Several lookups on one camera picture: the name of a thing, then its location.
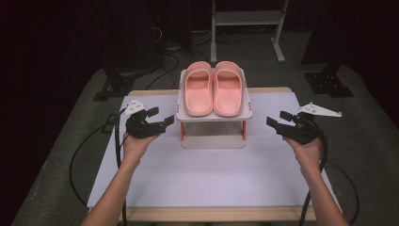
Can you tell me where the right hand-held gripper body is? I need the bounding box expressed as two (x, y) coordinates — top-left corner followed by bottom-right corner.
(277, 102), (343, 145)

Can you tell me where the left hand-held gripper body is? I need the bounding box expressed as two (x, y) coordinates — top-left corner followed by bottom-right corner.
(121, 99), (166, 139)

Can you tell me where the pink slipper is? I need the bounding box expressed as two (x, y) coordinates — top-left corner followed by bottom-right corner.
(213, 60), (244, 119)
(184, 60), (215, 118)

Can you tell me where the white shoe rack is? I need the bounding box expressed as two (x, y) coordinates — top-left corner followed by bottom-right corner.
(175, 67), (253, 150)

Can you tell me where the person's left hand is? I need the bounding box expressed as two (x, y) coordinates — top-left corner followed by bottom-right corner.
(121, 132), (159, 165)

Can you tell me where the person's right hand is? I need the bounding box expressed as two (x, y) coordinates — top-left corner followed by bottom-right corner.
(283, 137), (324, 177)

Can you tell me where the black stand base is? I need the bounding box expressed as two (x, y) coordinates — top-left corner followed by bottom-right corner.
(92, 67), (158, 103)
(304, 62), (355, 98)

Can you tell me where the white table mat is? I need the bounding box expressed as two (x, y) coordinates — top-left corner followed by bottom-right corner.
(87, 91), (342, 209)

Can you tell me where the wooden table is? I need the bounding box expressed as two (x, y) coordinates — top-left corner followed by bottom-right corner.
(119, 87), (318, 223)

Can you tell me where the white metal stand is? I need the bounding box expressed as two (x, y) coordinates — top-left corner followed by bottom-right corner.
(210, 0), (290, 65)

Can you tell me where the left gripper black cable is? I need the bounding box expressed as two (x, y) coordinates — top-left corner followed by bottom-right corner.
(69, 107), (128, 226)

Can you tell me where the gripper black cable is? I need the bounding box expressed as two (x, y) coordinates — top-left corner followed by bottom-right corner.
(299, 125), (360, 226)
(69, 107), (128, 226)

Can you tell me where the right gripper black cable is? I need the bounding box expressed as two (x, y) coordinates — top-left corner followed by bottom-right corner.
(299, 125), (360, 226)

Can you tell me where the bundle of floor cables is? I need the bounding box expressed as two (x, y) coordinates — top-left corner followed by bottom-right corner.
(145, 26), (210, 90)

